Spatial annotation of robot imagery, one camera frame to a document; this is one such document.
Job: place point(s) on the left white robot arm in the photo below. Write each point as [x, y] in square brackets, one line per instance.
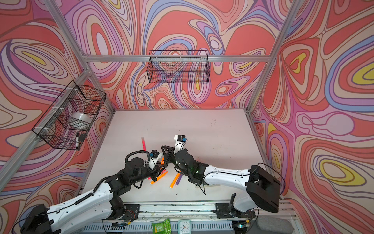
[102, 202]

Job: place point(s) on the back black wire basket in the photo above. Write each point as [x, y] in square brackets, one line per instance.
[179, 66]

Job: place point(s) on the aluminium frame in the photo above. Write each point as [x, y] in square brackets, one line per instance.
[37, 63]

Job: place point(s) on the left black wire basket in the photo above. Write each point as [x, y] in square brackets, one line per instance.
[53, 127]

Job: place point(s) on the black wire basket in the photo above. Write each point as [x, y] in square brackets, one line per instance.
[179, 66]
[53, 127]

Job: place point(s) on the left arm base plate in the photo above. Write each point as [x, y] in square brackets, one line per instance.
[127, 212]

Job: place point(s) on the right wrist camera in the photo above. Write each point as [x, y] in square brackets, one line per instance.
[180, 139]

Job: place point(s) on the black marker in basket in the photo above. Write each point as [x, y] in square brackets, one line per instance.
[77, 141]

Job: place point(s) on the small white clock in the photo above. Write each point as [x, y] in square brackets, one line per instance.
[184, 226]

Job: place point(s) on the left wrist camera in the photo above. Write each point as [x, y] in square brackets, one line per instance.
[154, 154]

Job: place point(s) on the green snack packet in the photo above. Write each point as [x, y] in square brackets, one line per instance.
[163, 227]

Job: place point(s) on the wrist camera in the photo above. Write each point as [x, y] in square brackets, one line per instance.
[180, 139]
[154, 154]

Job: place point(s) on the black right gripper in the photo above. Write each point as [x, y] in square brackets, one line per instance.
[173, 155]

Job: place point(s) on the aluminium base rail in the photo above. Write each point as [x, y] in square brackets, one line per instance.
[203, 221]

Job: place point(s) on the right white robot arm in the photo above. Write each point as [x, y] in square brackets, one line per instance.
[262, 189]

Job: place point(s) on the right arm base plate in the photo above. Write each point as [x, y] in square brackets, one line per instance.
[225, 210]

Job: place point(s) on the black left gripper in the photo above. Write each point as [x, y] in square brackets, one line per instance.
[158, 171]

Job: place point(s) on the purple pen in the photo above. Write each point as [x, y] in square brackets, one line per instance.
[178, 180]

